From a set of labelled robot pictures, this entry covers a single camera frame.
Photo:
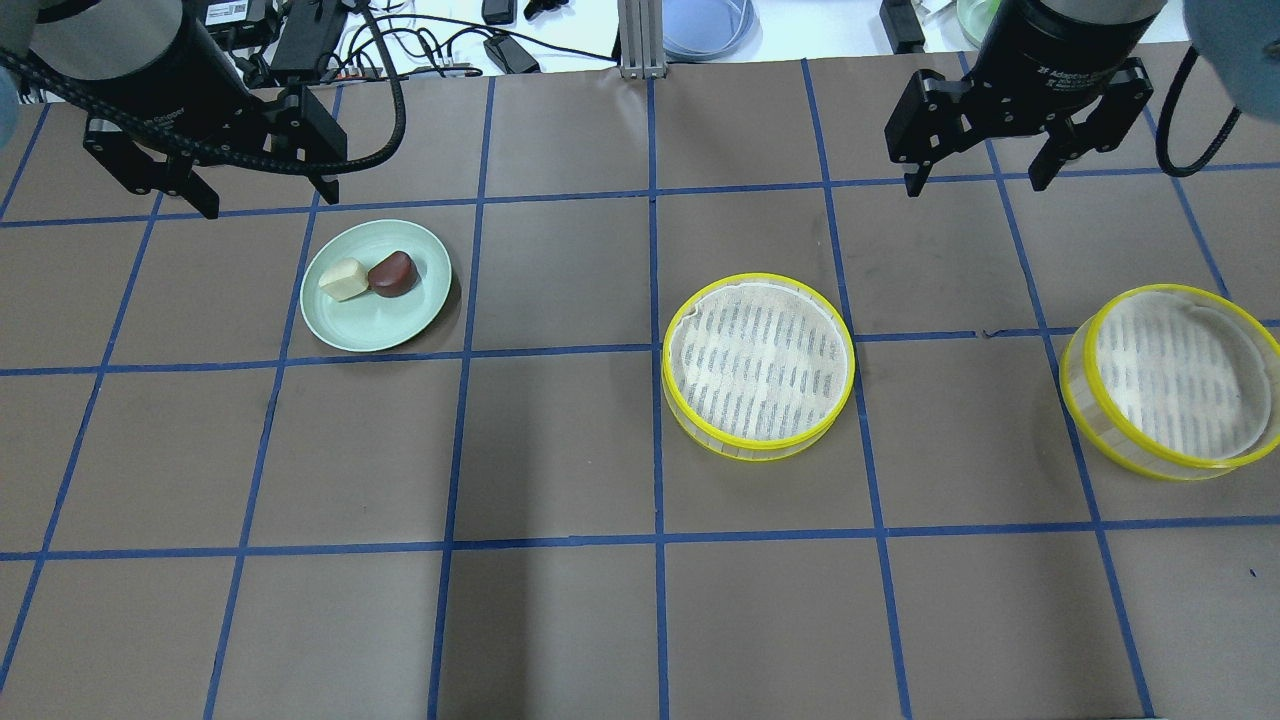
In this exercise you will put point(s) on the light green plate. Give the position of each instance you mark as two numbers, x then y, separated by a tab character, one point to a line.
370	323

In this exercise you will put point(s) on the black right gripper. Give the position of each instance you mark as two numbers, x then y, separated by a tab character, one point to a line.
1062	50

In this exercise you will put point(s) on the blue plate on desk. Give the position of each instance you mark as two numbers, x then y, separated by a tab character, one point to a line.
705	30

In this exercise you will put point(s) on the cream white bun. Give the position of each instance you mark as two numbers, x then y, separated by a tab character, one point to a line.
344	280

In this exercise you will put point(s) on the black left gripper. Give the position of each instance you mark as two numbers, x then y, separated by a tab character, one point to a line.
128	70

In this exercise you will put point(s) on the brown bun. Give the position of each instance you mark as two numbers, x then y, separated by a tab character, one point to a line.
393	276

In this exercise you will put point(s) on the aluminium frame post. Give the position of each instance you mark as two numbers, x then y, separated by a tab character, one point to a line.
640	32

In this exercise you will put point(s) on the black power adapter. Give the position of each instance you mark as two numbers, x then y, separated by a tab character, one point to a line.
509	56

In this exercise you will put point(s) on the yellow steamer basket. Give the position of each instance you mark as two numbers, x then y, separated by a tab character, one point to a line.
757	367
1173	383

